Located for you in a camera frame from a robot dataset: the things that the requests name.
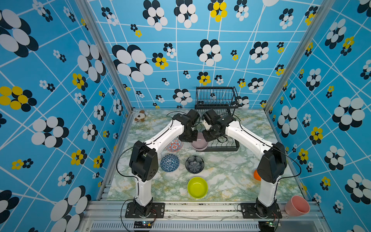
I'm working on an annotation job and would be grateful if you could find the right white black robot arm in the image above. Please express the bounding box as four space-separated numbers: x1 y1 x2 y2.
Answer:
202 109 287 217

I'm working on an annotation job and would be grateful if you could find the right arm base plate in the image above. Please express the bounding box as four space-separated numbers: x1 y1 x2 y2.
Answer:
237 203 282 219

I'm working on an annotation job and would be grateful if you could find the red white patterned bowl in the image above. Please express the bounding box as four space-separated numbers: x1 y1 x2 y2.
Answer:
165 138 184 153

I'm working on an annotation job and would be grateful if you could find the pink plastic cup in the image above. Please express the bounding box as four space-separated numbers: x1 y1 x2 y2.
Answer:
285 195 310 217

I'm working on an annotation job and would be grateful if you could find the blue patterned bowl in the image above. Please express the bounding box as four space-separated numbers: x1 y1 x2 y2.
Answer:
160 154 180 173

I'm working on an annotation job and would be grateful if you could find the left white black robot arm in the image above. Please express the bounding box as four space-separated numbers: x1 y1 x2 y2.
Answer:
129 109 200 216

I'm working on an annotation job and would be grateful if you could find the lime green bowl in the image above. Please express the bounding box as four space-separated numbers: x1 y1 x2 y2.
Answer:
187 177 208 199

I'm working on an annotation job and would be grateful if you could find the black patterned bowl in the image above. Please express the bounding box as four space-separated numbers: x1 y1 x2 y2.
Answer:
185 156 205 174

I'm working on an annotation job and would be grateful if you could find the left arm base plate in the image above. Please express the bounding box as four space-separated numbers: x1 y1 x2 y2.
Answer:
125 201 165 218

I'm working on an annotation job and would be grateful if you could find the circuit board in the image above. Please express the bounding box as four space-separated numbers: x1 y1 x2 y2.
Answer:
259 221 275 232
133 221 154 229

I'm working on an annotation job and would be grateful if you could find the left circuit board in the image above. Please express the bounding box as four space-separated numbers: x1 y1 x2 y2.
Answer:
133 221 154 229

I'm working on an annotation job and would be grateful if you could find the orange fruit right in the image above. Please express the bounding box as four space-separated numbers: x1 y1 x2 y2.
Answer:
253 170 261 181

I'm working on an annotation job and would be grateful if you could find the right circuit board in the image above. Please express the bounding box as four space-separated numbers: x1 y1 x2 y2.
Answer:
259 221 275 232

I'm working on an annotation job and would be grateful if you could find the lilac plastic bowl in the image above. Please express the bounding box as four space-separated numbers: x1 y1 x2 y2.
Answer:
191 132 208 152

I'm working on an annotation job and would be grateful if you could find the black wire dish rack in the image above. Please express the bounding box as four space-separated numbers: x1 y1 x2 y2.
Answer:
195 87 240 152

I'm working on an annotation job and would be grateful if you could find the small plush toy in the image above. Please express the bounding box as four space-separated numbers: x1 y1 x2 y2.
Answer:
134 110 146 123

